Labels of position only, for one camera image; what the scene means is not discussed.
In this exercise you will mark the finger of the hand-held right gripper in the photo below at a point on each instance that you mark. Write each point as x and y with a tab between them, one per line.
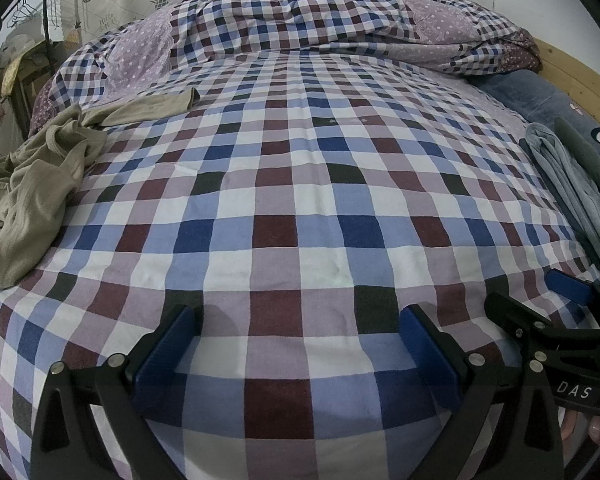
510	310
570	286

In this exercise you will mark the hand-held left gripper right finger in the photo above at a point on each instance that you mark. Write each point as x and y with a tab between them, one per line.
427	360

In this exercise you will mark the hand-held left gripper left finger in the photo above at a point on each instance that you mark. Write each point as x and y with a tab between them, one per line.
162	360

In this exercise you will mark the khaki t-shirt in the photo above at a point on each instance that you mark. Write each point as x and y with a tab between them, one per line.
30	200

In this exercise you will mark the black metal clothes rack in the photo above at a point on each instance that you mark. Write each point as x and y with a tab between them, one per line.
45	10

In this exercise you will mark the person's right hand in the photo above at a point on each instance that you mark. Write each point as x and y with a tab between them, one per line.
597	430

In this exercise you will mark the light blue folded garment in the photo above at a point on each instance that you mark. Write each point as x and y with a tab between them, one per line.
565	180

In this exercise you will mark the dark grey folded garment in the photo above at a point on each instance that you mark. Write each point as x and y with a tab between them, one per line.
587	160

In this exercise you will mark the navy printed blanket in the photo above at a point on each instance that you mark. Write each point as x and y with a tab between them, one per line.
530	95

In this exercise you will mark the checkered bed sheet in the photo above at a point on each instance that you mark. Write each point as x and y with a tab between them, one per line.
300	185

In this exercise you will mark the brown cardboard box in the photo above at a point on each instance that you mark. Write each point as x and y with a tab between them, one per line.
25	80

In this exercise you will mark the checkered dotted quilt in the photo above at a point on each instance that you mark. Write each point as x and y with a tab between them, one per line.
290	15

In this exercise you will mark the wooden bed frame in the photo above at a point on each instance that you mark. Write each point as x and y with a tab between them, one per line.
575	70

